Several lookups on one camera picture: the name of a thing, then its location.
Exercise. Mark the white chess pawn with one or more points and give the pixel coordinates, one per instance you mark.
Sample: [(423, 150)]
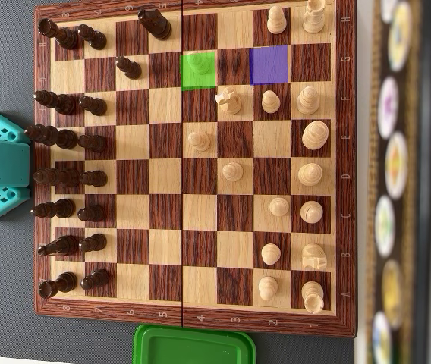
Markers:
[(232, 171), (270, 102), (276, 22), (199, 65), (279, 206), (270, 253), (199, 141), (268, 287)]

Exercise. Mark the wooden folding chess board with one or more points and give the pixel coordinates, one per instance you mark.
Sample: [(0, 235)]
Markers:
[(166, 212)]

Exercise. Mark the white chess knight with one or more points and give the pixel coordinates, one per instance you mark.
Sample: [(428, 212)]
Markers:
[(230, 100), (314, 256)]

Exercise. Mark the white chess queen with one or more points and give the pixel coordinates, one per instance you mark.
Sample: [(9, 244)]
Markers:
[(310, 174)]

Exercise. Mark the white chess bishop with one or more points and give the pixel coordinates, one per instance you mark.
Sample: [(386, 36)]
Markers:
[(311, 211), (308, 100)]

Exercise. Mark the white chess king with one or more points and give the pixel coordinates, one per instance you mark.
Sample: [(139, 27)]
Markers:
[(315, 135)]

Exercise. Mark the dark brown chess pawn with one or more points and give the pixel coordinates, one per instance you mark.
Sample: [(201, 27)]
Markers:
[(94, 178), (93, 242), (96, 280), (92, 213), (93, 105), (129, 68), (93, 37), (93, 143)]

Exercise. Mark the white chess rook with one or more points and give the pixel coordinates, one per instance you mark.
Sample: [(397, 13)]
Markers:
[(314, 19), (313, 295)]

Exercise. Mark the dark brown chess queen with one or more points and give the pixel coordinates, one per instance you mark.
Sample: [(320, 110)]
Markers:
[(58, 177)]

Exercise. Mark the dark brown chess bishop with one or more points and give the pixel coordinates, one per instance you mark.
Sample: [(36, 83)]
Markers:
[(58, 102), (56, 208)]

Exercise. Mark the dark brown chess king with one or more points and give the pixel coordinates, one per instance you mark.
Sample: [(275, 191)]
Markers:
[(54, 136)]

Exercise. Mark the dark brown chess knight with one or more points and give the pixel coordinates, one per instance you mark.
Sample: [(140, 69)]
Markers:
[(60, 245), (155, 23)]

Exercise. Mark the dark brown chess rook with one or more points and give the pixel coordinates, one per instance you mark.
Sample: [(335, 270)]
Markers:
[(60, 34), (58, 284)]

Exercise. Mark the green plastic tray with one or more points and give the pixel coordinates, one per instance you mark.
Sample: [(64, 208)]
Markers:
[(200, 349)]

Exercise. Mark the round badge green print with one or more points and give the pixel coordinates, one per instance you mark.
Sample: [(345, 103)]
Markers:
[(384, 225)]

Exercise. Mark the round badge orange print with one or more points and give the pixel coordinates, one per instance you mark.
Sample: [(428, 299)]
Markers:
[(395, 165)]

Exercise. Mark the round badge purple print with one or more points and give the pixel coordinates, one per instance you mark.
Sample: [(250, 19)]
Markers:
[(388, 106)]

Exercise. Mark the dark patterned display board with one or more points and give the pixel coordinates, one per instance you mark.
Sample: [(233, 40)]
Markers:
[(428, 189)]

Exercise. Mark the round white badge blue print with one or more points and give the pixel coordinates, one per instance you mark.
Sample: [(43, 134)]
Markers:
[(381, 339)]

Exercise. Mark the round yellow badge blue mark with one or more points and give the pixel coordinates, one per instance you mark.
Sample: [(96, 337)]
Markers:
[(399, 38)]

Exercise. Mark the grey textured mat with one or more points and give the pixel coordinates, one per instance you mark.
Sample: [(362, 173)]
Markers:
[(3, 284)]

